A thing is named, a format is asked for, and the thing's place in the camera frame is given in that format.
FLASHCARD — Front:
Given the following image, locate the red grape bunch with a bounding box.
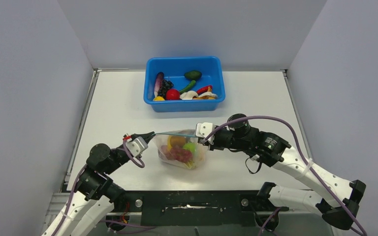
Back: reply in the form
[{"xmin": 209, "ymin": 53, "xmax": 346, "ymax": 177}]
[{"xmin": 167, "ymin": 147, "xmax": 193, "ymax": 163}]

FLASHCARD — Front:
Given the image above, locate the clear zip top bag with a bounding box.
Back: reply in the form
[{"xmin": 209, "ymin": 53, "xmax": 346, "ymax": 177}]
[{"xmin": 153, "ymin": 129, "xmax": 207, "ymax": 170}]

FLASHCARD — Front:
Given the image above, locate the yellow bell pepper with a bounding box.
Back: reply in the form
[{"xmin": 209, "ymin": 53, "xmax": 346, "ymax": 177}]
[{"xmin": 167, "ymin": 135, "xmax": 187, "ymax": 150}]

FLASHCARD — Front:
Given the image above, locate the yellow banana bunch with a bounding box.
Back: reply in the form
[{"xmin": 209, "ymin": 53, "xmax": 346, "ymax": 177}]
[{"xmin": 184, "ymin": 159, "xmax": 203, "ymax": 169}]

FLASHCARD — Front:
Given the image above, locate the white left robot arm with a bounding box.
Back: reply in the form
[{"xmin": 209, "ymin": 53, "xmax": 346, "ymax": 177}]
[{"xmin": 43, "ymin": 132, "xmax": 155, "ymax": 236}]

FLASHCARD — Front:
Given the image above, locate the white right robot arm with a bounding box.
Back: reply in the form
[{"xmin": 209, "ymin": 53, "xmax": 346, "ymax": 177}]
[{"xmin": 195, "ymin": 114, "xmax": 366, "ymax": 236}]

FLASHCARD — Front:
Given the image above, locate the yellow lemon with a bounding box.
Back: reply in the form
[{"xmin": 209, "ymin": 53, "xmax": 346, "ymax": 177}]
[{"xmin": 153, "ymin": 96, "xmax": 165, "ymax": 101}]

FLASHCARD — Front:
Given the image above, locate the orange bread piece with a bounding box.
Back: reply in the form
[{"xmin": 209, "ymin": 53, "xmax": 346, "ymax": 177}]
[{"xmin": 192, "ymin": 96, "xmax": 216, "ymax": 100}]

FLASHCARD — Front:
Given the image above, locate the white mushroom lower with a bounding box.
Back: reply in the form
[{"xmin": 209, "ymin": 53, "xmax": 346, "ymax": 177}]
[{"xmin": 199, "ymin": 92, "xmax": 218, "ymax": 99}]

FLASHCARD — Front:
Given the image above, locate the white mushroom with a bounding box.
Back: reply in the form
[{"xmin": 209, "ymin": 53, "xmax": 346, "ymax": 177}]
[
  {"xmin": 199, "ymin": 92, "xmax": 218, "ymax": 99},
  {"xmin": 180, "ymin": 90, "xmax": 199, "ymax": 100}
]

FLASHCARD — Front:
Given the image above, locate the red apple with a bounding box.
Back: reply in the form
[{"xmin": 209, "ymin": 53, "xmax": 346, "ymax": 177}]
[{"xmin": 165, "ymin": 89, "xmax": 180, "ymax": 100}]

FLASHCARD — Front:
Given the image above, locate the red chili pepper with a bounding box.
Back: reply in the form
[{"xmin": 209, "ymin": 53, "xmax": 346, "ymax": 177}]
[{"xmin": 196, "ymin": 85, "xmax": 213, "ymax": 95}]

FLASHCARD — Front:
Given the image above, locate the dark black grape bunch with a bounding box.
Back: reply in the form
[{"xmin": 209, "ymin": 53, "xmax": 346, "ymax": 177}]
[{"xmin": 158, "ymin": 79, "xmax": 174, "ymax": 99}]

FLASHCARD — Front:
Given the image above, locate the white mushroom upper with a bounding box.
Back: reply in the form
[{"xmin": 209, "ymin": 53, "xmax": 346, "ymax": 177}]
[{"xmin": 180, "ymin": 90, "xmax": 199, "ymax": 100}]

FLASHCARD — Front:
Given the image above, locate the purple eggplant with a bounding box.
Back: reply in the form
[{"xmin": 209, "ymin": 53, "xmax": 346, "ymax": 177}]
[{"xmin": 154, "ymin": 72, "xmax": 164, "ymax": 97}]

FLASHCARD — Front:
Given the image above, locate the green chili pepper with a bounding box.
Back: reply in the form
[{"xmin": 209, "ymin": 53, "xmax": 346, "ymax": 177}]
[{"xmin": 179, "ymin": 80, "xmax": 196, "ymax": 94}]

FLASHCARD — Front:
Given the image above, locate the dark green avocado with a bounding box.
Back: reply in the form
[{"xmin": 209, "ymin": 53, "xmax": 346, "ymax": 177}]
[{"xmin": 184, "ymin": 70, "xmax": 202, "ymax": 81}]

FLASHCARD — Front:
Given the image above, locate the blue plastic bin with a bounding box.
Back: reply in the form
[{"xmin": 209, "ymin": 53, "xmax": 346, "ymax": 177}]
[{"xmin": 143, "ymin": 56, "xmax": 226, "ymax": 113}]

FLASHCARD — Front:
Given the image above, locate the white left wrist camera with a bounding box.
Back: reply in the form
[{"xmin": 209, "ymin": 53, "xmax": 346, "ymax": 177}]
[{"xmin": 123, "ymin": 134, "xmax": 148, "ymax": 158}]

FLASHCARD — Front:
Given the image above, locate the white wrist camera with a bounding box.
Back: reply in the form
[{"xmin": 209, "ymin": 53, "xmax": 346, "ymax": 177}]
[
  {"xmin": 195, "ymin": 122, "xmax": 216, "ymax": 145},
  {"xmin": 123, "ymin": 134, "xmax": 148, "ymax": 158}
]

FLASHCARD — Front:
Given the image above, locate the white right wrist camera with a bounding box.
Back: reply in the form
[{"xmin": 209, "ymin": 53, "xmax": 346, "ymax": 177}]
[{"xmin": 195, "ymin": 122, "xmax": 216, "ymax": 145}]

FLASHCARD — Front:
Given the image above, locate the aluminium frame rail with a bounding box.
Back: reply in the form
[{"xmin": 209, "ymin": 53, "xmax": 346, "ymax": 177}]
[{"xmin": 41, "ymin": 68, "xmax": 101, "ymax": 236}]

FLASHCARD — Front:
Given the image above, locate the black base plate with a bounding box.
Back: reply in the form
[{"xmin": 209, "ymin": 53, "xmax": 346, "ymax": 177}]
[{"xmin": 108, "ymin": 190, "xmax": 276, "ymax": 227}]

